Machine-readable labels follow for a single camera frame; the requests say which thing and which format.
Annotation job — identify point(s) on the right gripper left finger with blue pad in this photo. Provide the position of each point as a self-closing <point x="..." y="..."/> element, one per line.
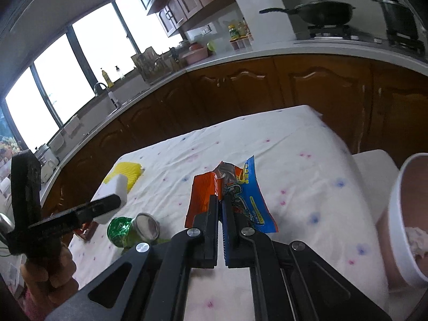
<point x="206" y="248"/>

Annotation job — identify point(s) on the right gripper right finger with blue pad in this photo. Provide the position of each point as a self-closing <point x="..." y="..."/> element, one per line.
<point x="238" y="251"/>

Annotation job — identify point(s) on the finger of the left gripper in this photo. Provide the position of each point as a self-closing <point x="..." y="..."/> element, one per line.
<point x="90" y="208"/>
<point x="25" y="190"/>

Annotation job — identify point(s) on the crushed red soda can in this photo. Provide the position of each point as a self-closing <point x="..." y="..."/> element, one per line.
<point x="86" y="231"/>

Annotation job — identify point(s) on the orange blue snack wrapper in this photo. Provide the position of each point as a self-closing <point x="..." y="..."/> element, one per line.
<point x="241" y="184"/>

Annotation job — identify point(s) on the crushed green can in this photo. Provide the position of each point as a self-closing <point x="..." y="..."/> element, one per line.
<point x="125" y="232"/>

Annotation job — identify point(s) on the white paper wrapper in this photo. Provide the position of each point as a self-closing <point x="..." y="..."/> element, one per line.
<point x="417" y="241"/>

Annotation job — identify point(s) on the kitchen faucet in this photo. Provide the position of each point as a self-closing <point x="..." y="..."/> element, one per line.
<point x="100" y="89"/>

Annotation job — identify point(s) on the pink white trash bin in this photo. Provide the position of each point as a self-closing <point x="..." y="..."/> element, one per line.
<point x="407" y="208"/>

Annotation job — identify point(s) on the left hand of person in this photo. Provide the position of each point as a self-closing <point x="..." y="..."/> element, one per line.
<point x="45" y="292"/>

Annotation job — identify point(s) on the white kettle appliance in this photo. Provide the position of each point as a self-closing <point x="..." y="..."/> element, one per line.
<point x="48" y="162"/>

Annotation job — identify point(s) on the white sponge block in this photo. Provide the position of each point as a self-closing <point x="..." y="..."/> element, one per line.
<point x="113" y="195"/>

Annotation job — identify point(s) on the yellow sponge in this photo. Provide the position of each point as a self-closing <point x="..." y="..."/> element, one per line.
<point x="131" y="170"/>

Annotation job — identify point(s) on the floral white tablecloth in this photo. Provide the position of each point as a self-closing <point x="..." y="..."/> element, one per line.
<point x="286" y="170"/>

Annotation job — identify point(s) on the yellow oil bottle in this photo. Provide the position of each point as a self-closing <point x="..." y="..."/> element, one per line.
<point x="107" y="79"/>

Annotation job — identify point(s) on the dish rack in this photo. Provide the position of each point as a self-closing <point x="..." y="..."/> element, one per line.
<point x="154" y="67"/>

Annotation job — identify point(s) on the pink basin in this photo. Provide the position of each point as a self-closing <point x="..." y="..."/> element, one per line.
<point x="196" y="53"/>

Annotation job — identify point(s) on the condiment bottles group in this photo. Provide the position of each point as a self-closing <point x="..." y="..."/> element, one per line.
<point x="240" y="35"/>

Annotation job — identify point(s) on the wooden lower cabinets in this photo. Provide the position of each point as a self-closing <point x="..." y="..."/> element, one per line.
<point x="368" y="103"/>

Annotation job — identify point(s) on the black wok with lid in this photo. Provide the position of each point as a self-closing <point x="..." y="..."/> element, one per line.
<point x="319" y="13"/>

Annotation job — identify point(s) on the gas stove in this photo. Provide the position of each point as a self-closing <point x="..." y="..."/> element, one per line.
<point x="348" y="34"/>

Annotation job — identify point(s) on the black stock pot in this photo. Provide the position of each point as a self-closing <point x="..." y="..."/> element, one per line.
<point x="399" y="19"/>

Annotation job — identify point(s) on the window frame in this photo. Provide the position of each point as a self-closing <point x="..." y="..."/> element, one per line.
<point x="59" y="81"/>

